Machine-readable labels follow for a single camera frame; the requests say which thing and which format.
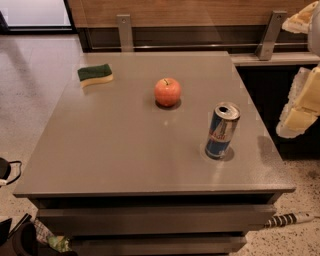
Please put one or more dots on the right metal bracket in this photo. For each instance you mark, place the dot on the right metal bracket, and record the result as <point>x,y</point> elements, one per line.
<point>266,46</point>

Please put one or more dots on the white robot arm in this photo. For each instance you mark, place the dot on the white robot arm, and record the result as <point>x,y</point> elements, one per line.
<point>314,33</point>

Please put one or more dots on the black bin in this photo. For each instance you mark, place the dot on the black bin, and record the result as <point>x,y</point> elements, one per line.
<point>19,241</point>

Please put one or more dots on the metal bracket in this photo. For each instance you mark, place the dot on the metal bracket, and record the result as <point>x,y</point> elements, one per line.
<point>266,46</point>
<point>125,32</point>

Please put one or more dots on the grey drawer cabinet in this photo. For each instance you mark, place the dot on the grey drawer cabinet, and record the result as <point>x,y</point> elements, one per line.
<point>122,175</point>

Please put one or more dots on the Red Bull can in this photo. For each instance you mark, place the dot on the Red Bull can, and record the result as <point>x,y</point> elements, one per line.
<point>223,125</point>

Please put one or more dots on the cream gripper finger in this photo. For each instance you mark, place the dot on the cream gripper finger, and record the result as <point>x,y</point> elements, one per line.
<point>300,22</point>
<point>303,107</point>

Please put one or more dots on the red apple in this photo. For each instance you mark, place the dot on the red apple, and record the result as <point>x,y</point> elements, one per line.
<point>167,92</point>

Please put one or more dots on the left metal bracket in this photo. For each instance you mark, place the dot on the left metal bracket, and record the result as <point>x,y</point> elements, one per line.
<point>125,32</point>

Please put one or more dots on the green snack bag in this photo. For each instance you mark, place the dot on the green snack bag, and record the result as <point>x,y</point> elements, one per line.
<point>60,244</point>

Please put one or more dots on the green and yellow sponge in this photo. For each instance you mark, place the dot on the green and yellow sponge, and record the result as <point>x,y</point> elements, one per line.
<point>95,75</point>

